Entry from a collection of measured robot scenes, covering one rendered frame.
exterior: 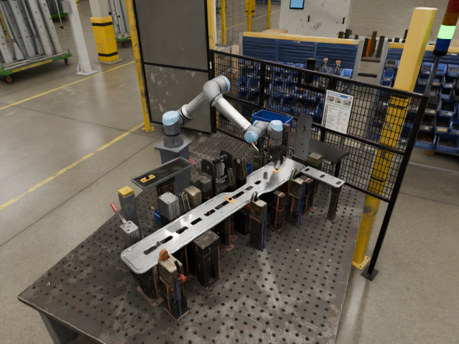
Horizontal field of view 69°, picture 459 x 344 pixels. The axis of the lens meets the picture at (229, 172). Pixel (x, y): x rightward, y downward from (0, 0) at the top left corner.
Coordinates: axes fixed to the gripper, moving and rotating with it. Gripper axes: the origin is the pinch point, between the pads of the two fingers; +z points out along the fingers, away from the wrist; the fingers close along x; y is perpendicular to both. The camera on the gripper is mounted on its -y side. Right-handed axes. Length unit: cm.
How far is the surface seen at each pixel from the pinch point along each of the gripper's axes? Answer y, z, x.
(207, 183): 50, -7, -15
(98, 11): -257, -3, -753
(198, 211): 67, -2, -6
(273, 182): 13.4, 1.9, 7.4
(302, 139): -27.5, -10.1, 0.9
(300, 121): -28.4, -23.0, -1.8
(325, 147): -47.7, 3.1, 9.1
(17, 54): -58, 61, -802
